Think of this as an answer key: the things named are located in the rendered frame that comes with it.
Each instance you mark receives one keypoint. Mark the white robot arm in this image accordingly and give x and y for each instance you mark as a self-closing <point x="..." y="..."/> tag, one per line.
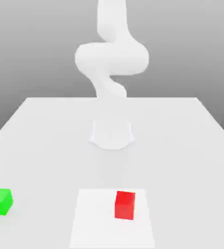
<point x="112" y="58"/>

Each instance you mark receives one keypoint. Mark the small red cube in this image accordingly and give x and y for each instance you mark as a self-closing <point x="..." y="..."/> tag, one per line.
<point x="124" y="206"/>

